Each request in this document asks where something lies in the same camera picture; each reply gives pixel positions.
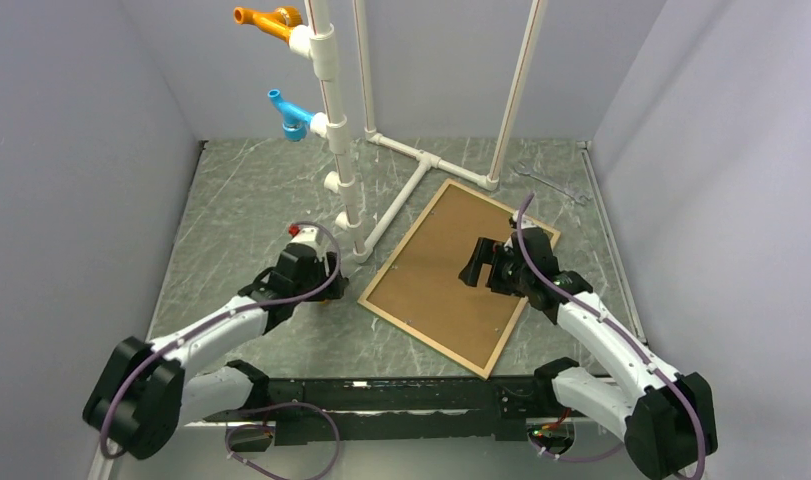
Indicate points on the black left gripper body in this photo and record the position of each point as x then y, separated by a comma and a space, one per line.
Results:
318, 279

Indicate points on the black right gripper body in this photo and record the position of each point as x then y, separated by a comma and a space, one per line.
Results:
508, 277

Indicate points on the green wooden photo frame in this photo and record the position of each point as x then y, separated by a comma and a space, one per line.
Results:
418, 289

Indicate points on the white PVC pipe stand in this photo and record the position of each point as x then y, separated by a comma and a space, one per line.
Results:
441, 83

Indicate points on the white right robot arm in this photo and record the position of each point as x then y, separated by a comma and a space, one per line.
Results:
624, 371

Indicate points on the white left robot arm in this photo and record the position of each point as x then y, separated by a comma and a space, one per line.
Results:
193, 358

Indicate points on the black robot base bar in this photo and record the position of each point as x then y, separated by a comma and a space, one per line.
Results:
502, 408

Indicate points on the silver open-end wrench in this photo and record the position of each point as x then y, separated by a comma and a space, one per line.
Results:
576, 196

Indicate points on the blue plastic faucet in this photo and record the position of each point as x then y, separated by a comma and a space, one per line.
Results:
295, 120

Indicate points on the orange plastic faucet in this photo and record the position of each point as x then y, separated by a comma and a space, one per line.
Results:
278, 23

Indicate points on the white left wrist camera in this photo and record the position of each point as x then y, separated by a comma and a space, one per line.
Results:
308, 236

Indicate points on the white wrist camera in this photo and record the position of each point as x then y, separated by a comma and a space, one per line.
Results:
517, 221
308, 236

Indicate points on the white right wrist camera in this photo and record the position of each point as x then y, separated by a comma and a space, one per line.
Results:
517, 221

